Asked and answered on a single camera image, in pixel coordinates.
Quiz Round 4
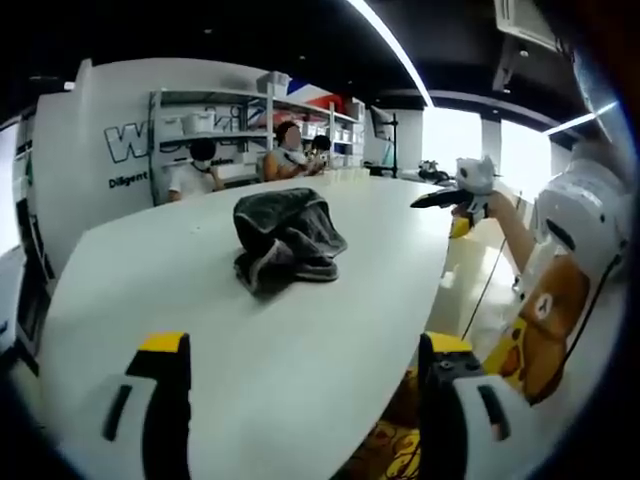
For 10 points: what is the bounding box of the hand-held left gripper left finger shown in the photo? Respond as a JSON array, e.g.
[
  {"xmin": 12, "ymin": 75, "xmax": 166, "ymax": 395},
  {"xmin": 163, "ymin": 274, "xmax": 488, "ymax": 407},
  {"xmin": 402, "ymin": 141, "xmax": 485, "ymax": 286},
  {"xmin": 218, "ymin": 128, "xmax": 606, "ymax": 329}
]
[{"xmin": 58, "ymin": 331, "xmax": 192, "ymax": 480}]

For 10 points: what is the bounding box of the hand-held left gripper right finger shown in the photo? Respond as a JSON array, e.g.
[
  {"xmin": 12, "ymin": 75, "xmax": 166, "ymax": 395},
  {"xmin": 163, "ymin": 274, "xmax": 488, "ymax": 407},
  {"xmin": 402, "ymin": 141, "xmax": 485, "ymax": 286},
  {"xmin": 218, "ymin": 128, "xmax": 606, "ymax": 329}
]
[{"xmin": 417, "ymin": 331, "xmax": 544, "ymax": 480}]

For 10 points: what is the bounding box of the dark grey towel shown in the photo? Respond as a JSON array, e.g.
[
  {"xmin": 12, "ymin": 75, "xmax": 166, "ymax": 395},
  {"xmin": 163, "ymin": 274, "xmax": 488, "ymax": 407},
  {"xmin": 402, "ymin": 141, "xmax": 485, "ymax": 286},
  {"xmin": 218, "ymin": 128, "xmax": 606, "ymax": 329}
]
[{"xmin": 232, "ymin": 187, "xmax": 349, "ymax": 302}]

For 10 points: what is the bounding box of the stack of white shelf boxes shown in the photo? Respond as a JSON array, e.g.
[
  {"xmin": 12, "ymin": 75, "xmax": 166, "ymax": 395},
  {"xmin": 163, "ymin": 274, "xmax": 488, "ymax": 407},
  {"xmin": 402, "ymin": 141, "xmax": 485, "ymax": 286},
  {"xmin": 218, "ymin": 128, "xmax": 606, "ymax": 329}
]
[{"xmin": 330, "ymin": 102, "xmax": 367, "ymax": 169}]

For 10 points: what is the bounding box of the person's right hand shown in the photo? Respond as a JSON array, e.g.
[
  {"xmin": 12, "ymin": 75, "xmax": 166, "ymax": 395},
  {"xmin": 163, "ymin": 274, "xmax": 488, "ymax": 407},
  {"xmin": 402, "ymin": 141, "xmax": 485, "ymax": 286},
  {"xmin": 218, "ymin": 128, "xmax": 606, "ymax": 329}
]
[{"xmin": 482, "ymin": 191, "xmax": 510, "ymax": 222}]

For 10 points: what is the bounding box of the dark equipment on table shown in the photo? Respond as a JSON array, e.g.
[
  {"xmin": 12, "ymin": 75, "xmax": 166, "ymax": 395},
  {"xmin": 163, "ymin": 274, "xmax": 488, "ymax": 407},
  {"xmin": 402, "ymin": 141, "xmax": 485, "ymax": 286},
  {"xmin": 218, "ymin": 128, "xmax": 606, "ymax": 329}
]
[{"xmin": 417, "ymin": 158, "xmax": 454, "ymax": 185}]

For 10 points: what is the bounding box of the black monitor stand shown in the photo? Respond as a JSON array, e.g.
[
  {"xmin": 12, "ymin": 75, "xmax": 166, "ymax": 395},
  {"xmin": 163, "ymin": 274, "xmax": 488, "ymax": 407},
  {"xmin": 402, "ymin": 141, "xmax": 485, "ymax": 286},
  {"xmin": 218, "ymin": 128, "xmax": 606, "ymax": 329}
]
[{"xmin": 368, "ymin": 104, "xmax": 402, "ymax": 180}]

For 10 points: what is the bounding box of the white table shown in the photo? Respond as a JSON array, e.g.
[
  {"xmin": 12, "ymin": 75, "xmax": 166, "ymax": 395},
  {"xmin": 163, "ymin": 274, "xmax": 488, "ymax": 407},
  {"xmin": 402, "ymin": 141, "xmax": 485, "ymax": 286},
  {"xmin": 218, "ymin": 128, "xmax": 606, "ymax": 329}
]
[{"xmin": 37, "ymin": 173, "xmax": 464, "ymax": 480}]

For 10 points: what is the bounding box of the long ceiling light strip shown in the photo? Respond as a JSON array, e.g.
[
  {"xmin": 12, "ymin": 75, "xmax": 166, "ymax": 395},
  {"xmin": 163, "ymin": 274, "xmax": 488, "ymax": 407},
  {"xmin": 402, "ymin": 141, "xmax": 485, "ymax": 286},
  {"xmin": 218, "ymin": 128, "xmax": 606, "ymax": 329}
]
[{"xmin": 347, "ymin": 0, "xmax": 435, "ymax": 109}]

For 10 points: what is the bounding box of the ceiling air conditioner unit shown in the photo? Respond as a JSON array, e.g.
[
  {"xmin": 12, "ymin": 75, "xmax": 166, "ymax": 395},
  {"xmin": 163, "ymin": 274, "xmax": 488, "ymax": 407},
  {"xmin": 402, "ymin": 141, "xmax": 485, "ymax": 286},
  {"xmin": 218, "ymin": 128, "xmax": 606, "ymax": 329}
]
[{"xmin": 492, "ymin": 0, "xmax": 564, "ymax": 54}]

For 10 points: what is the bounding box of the red blue flag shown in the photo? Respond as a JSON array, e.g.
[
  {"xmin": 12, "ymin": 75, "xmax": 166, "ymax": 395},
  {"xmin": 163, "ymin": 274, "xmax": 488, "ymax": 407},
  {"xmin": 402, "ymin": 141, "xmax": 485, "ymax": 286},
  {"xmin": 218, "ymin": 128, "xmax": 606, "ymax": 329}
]
[{"xmin": 285, "ymin": 76, "xmax": 354, "ymax": 110}]

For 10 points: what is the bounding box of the white storage bin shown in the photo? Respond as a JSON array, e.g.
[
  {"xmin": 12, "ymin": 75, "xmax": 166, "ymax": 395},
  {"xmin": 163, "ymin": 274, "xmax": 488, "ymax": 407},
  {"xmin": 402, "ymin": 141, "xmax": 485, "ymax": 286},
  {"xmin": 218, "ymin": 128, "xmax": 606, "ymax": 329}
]
[
  {"xmin": 179, "ymin": 111, "xmax": 217, "ymax": 135},
  {"xmin": 256, "ymin": 70, "xmax": 292, "ymax": 97}
]

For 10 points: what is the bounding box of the white metal shelf rack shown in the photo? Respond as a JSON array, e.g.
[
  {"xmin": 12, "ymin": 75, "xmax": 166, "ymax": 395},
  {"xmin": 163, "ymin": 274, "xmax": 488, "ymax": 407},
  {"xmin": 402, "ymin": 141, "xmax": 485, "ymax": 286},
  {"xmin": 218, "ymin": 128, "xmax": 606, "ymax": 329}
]
[{"xmin": 148, "ymin": 87, "xmax": 367, "ymax": 207}]

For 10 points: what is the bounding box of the thin gripper cable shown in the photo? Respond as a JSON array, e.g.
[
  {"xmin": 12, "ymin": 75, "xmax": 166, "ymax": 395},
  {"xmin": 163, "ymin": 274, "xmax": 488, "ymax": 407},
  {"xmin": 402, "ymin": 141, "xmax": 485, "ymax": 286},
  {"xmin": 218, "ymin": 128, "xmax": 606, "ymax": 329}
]
[{"xmin": 460, "ymin": 238, "xmax": 507, "ymax": 344}]

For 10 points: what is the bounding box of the black device cable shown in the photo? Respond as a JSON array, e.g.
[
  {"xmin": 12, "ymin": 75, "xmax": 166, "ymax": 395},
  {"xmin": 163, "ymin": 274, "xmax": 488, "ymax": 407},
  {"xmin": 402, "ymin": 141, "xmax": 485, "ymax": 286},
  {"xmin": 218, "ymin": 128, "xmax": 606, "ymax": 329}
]
[{"xmin": 562, "ymin": 249, "xmax": 629, "ymax": 369}]

